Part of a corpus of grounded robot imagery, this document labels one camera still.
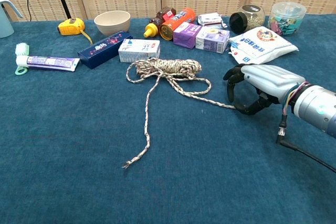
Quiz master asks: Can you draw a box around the white blue milk carton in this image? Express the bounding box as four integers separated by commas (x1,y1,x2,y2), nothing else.
118,38,161,63

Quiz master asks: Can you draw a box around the light blue plastic pitcher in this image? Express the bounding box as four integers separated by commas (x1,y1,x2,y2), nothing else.
0,0,24,38

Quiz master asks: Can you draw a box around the glass jar black lid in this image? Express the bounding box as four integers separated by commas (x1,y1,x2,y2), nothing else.
229,4,266,35

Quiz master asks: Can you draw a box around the dark blue long box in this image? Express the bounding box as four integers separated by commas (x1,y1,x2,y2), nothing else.
77,30,133,70

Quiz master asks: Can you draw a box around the yellow tape measure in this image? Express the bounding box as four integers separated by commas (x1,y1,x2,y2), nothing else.
57,17,94,46

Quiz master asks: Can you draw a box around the beige bowl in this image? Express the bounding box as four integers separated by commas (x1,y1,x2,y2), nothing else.
93,10,131,37

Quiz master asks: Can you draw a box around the braided beige rope bundle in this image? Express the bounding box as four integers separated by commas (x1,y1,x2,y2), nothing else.
122,57,237,169

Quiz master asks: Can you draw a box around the mint green brush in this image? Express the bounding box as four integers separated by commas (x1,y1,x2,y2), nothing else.
15,42,30,76

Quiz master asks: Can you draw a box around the white sugar bag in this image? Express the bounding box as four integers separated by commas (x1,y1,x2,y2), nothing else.
227,26,299,66

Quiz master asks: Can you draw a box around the white purple toothpaste tube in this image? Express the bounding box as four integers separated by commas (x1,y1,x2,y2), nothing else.
15,55,80,72

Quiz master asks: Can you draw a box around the blue carpet table cover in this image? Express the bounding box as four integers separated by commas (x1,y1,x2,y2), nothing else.
0,14,336,224

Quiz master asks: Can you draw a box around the purple carton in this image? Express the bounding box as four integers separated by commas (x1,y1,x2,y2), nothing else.
173,22,203,50

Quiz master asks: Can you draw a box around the brown honey bottle yellow cap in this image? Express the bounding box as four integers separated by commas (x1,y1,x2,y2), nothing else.
143,7,177,38

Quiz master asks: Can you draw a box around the white wrapped packet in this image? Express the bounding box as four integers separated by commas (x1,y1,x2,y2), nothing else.
197,13,228,28

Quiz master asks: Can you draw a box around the clear tub of binder clips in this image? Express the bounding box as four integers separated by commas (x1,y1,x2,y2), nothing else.
267,1,307,36

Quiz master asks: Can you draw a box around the orange can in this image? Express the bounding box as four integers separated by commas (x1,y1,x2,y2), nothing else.
159,8,197,41

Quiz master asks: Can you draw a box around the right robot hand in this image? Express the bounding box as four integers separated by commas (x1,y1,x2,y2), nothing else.
223,63,307,116

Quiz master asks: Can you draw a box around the pale lilac white carton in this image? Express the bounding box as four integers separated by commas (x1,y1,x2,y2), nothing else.
195,26,230,54

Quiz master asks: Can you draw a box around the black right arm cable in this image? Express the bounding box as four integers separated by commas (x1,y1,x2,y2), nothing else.
275,113,336,174

